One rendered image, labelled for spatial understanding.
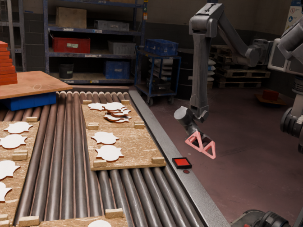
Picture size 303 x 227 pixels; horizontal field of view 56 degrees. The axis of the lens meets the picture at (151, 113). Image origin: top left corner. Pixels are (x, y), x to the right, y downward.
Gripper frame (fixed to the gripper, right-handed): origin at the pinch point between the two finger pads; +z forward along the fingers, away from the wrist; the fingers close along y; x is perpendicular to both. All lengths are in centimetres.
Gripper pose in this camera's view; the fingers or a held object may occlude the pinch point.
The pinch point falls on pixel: (207, 153)
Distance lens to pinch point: 117.4
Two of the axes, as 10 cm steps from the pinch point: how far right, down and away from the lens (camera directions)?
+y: -6.5, -4.0, -6.5
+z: 3.2, 6.3, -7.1
